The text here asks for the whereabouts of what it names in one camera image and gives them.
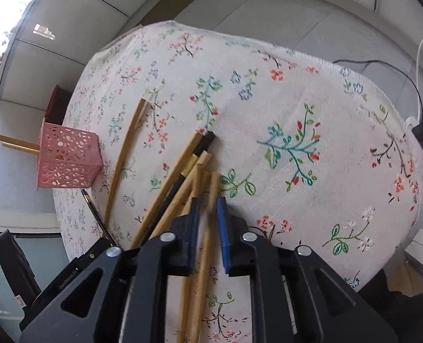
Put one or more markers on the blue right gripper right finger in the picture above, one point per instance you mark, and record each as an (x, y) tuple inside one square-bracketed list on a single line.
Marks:
[(225, 231)]

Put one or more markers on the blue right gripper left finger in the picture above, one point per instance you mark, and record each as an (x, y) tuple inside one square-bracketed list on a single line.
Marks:
[(194, 216)]

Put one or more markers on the bamboo chopstick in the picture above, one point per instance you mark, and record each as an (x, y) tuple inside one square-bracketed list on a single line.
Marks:
[(198, 302), (125, 148), (180, 196), (14, 141), (153, 209), (21, 148)]

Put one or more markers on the white kitchen cabinets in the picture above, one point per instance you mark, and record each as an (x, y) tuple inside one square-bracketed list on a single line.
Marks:
[(53, 42)]

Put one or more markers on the black chopstick gold band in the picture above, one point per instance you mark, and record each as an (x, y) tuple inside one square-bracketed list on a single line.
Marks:
[(205, 142), (97, 217)]

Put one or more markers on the pink perforated utensil holder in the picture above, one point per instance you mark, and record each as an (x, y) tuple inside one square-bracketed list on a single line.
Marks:
[(67, 158)]

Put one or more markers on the red waste basket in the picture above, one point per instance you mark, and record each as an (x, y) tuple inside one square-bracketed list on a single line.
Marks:
[(57, 107)]

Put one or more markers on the white power strip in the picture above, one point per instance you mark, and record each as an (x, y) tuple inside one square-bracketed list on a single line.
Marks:
[(411, 122)]

